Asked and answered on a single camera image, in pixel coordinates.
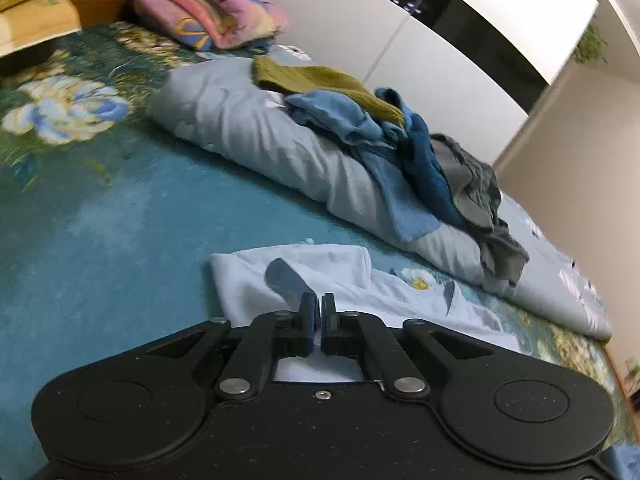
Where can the light blue shirt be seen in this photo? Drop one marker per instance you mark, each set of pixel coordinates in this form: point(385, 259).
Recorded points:
point(340, 270)

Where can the teal floral blanket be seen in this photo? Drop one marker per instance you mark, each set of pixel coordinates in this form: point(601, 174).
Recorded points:
point(100, 210)

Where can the green plant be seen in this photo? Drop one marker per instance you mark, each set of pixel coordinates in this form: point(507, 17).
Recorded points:
point(592, 45)

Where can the grey garment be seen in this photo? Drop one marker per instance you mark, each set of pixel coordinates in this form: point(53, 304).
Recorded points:
point(475, 185)

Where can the pink floral folded blanket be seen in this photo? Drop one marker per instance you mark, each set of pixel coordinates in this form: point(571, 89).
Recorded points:
point(215, 5)

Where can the dark blue garment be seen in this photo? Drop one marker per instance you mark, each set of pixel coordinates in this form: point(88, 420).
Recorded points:
point(425, 160)

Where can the olive garment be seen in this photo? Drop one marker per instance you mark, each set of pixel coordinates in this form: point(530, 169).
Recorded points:
point(320, 77)

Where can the white wardrobe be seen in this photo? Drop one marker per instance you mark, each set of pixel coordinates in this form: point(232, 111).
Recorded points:
point(350, 15)

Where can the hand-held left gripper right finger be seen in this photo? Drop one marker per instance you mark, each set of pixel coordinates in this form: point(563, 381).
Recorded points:
point(327, 322)

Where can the blue towel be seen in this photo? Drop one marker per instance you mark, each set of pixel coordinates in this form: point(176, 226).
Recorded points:
point(345, 115)

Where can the pale yellow pillow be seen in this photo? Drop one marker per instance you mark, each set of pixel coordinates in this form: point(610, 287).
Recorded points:
point(35, 22)

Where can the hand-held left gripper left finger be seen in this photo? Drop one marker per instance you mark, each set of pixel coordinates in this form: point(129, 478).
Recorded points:
point(311, 322)

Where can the grey-blue floral quilt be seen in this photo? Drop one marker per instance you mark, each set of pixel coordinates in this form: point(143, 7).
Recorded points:
point(240, 115)

